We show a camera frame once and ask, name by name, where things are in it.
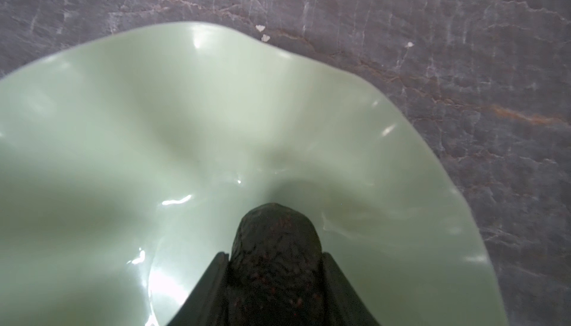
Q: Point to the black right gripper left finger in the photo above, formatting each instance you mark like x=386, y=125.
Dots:
x=207, y=304

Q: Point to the dark fake avocado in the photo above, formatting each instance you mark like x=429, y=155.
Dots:
x=275, y=270

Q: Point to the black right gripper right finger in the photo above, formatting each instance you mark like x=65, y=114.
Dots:
x=343, y=305

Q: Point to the green wavy fruit bowl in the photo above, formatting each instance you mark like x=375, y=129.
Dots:
x=128, y=162

